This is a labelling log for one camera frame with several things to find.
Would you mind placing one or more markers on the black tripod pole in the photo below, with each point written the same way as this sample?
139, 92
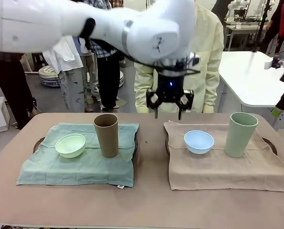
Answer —
263, 21

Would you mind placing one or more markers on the person in black clothes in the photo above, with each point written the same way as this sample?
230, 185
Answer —
274, 35

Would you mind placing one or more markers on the pale green bowl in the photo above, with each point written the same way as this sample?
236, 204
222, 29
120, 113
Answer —
70, 148

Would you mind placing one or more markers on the pale green tall cup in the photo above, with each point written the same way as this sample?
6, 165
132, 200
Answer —
239, 138

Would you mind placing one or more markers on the teal cloth mat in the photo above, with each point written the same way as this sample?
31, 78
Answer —
72, 171

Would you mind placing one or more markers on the dark brown tray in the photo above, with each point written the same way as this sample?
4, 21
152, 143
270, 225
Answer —
166, 146
136, 148

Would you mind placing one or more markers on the brown tall cup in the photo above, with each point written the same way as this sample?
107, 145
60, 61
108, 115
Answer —
107, 138

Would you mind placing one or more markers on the light blue bowl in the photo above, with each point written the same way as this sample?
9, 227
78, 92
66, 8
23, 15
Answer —
199, 143

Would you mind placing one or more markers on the white table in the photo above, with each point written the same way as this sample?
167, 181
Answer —
246, 78

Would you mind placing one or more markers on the white round woven pouf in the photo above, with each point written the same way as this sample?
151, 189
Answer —
48, 77
122, 78

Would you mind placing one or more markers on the white background desk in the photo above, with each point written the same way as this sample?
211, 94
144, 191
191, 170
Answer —
242, 27

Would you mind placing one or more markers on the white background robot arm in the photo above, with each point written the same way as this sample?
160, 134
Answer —
231, 10

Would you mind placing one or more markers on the person in yellow shirt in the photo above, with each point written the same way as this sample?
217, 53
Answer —
211, 47

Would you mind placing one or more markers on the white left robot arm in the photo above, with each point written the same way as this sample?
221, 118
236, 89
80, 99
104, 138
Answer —
60, 23

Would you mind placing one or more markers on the person in plaid shirt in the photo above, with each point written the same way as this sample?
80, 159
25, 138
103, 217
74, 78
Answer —
108, 78

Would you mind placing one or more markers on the person in dark patterned top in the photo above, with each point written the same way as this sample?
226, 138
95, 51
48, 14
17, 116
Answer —
10, 83

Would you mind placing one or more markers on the person in white coat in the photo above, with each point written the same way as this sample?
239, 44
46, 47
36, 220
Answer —
67, 62

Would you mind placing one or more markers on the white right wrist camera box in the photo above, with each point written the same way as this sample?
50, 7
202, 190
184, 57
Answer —
283, 63

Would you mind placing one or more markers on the beige cloth mat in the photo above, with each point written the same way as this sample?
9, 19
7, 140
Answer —
215, 171

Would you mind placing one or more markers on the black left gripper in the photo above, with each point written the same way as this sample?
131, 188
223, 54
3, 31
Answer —
170, 88

